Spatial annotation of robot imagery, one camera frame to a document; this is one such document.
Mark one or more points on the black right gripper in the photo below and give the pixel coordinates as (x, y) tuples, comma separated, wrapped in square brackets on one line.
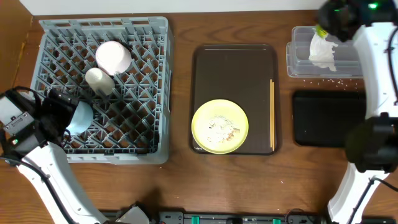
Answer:
[(329, 23)]

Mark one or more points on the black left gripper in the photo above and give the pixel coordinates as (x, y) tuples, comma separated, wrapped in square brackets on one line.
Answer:
[(62, 111)]

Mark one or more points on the yellow orange snack wrapper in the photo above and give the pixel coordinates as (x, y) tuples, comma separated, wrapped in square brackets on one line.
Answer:
[(321, 32)]

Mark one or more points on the light blue bowl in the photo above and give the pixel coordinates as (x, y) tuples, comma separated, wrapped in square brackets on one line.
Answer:
[(81, 119)]

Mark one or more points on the white napkin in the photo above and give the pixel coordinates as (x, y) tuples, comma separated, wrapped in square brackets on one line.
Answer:
[(322, 53)]

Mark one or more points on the white cup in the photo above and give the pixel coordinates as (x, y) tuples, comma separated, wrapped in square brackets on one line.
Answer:
[(99, 81)]

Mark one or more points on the pink bowl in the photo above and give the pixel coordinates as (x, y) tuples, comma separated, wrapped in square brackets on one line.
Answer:
[(113, 58)]

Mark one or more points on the yellow plate with rice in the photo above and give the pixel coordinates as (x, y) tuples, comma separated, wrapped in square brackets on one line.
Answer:
[(219, 126)]

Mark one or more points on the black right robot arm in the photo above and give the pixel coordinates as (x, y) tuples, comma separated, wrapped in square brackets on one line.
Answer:
[(371, 147)]

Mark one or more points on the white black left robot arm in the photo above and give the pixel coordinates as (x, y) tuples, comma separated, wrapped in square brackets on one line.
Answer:
[(34, 133)]

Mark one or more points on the grey dishwasher rack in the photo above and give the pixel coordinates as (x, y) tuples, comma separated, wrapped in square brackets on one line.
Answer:
[(131, 124)]

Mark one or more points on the clear plastic container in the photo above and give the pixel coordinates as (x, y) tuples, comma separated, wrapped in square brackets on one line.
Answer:
[(343, 64)]

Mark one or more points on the black plastic bin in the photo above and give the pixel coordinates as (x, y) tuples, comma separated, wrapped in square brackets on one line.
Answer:
[(324, 118)]

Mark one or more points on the dark brown serving tray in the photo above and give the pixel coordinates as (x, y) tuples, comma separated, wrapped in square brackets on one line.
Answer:
[(239, 73)]

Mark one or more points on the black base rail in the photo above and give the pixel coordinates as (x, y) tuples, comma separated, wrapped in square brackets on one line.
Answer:
[(293, 217)]

